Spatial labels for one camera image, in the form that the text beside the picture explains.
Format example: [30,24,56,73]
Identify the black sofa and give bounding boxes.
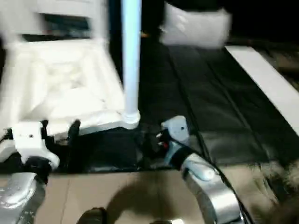
[109,0,299,48]

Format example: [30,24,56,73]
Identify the black work mat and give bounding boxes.
[0,34,299,175]

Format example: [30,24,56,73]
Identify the white flat board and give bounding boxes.
[223,45,299,138]

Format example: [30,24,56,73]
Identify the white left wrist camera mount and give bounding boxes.
[12,120,61,170]

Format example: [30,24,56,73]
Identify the thin tangled floor cables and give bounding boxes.
[256,160,299,188]

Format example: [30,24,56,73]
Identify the white cabinet with glass doors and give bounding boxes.
[0,0,111,40]

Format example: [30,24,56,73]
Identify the grey cushion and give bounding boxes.
[159,3,234,49]

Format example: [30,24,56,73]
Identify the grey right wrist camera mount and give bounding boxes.
[160,115,192,164]

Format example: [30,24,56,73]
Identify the white plastic table top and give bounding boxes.
[0,38,141,163]

